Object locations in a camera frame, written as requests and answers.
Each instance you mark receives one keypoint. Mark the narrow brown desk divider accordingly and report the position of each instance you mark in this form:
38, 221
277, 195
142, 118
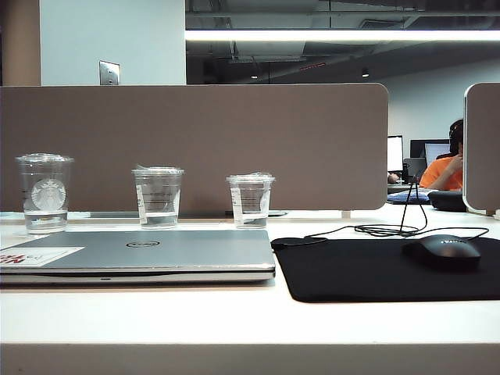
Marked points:
484, 148

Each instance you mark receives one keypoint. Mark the clear cup with Starbucks logo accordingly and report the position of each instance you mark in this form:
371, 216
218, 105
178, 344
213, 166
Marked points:
43, 195

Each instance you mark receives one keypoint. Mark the silver Dell laptop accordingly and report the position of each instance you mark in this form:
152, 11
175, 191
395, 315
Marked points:
156, 250

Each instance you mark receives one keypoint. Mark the wide brown desk divider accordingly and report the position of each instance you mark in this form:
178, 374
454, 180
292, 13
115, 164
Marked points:
234, 144

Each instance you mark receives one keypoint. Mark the metal wall switch plate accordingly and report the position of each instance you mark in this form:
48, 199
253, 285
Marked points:
109, 72

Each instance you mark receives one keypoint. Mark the blue keyboard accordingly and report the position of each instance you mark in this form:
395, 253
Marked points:
408, 196

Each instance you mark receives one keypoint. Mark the black computer mouse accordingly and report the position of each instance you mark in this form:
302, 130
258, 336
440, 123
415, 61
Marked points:
441, 250

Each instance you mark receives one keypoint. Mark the black framed computer monitor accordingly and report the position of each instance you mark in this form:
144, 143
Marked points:
433, 150

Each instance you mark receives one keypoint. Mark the white lit computer monitor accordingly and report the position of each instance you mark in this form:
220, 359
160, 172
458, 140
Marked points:
394, 153

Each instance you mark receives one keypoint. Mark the black mouse pad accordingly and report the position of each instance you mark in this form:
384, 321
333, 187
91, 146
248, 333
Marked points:
375, 273

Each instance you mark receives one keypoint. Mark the black pouch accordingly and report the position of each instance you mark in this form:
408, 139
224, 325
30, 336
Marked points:
447, 198

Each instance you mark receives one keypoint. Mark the person in orange shirt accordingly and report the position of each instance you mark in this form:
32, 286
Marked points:
443, 172

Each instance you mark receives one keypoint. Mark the small clear plastic cup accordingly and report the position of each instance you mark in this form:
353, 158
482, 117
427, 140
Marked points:
251, 203

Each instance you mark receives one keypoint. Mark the long ceiling light strip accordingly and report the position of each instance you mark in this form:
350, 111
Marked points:
340, 35

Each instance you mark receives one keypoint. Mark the medium clear plastic cup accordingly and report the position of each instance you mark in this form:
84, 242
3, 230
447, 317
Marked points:
158, 199

